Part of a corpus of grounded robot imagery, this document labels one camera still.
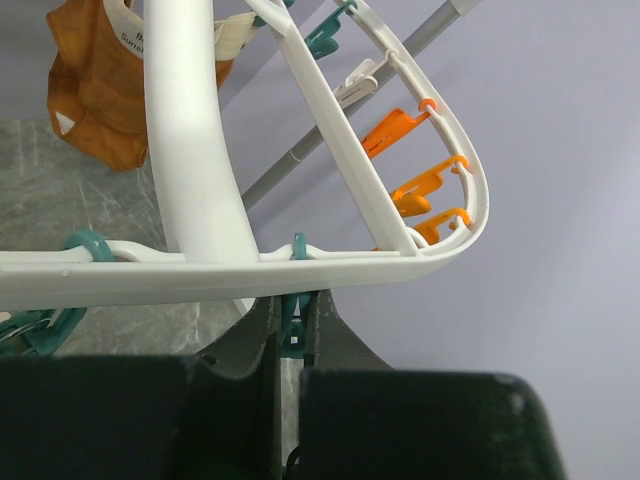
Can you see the white oval clip hanger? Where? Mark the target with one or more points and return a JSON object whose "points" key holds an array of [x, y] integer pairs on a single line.
{"points": [[212, 251]]}

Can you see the orange clip front right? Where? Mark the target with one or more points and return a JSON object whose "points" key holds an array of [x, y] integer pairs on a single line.
{"points": [[428, 230]]}

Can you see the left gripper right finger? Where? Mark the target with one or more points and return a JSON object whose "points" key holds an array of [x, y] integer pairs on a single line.
{"points": [[359, 418]]}

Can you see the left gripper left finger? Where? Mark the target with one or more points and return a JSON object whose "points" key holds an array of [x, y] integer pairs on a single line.
{"points": [[209, 415]]}

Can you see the orange underwear on right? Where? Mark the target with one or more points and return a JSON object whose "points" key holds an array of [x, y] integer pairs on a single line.
{"points": [[95, 93]]}

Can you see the teal clip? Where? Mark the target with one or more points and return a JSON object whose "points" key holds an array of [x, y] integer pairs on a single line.
{"points": [[42, 332], [293, 324]]}

